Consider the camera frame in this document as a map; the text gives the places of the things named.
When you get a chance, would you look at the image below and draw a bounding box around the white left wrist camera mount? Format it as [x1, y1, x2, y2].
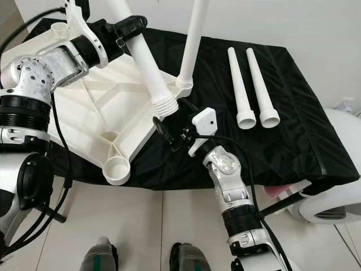
[65, 0, 111, 66]

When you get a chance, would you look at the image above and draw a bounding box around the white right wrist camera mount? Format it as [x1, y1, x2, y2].
[187, 107, 218, 158]

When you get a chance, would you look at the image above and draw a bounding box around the white plastic table leg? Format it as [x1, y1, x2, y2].
[227, 47, 258, 130]
[174, 0, 213, 94]
[245, 47, 281, 128]
[103, 0, 177, 118]

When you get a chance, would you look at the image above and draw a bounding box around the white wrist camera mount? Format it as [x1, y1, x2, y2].
[65, 0, 111, 66]
[187, 107, 218, 158]

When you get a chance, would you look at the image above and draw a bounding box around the black metal table leg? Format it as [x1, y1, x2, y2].
[257, 192, 305, 218]

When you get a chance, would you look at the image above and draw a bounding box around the white wall socket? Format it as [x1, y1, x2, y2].
[338, 97, 356, 113]

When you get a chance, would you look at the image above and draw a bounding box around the grey robot right foot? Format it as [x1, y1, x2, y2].
[169, 243, 212, 271]

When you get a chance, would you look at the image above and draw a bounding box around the white round appliance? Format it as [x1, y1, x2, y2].
[288, 108, 361, 225]

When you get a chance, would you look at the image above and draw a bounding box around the white plastic children table top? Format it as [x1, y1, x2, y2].
[0, 23, 195, 186]

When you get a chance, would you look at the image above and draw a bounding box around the grey robot left foot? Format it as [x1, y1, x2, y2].
[79, 237, 119, 271]

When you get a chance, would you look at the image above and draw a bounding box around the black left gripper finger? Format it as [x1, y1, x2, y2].
[118, 15, 148, 37]

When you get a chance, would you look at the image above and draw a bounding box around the grey robot foot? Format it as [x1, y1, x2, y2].
[169, 243, 212, 271]
[79, 237, 119, 271]

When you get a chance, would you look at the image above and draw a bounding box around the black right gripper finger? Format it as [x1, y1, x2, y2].
[174, 100, 197, 128]
[152, 116, 174, 151]

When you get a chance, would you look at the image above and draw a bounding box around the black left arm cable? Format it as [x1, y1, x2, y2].
[0, 7, 74, 255]

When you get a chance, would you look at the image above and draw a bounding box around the black cloth table cover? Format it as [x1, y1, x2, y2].
[28, 17, 345, 195]

